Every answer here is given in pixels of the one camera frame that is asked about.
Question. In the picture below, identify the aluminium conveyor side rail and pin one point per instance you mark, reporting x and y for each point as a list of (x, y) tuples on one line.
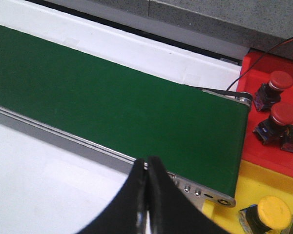
[(194, 191)]

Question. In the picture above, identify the green conveyor belt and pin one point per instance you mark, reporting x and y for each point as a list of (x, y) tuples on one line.
[(197, 135)]

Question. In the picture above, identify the yellow plastic tray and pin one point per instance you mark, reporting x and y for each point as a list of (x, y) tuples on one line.
[(254, 182)]

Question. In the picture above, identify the red plastic tray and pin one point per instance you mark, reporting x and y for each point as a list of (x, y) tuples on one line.
[(268, 156)]

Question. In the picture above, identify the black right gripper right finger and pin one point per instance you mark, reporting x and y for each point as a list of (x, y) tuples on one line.
[(170, 211)]

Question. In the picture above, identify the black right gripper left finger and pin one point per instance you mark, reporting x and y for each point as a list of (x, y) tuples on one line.
[(127, 212)]

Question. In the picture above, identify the grey stone-look back shelf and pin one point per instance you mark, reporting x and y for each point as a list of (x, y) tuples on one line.
[(223, 26)]

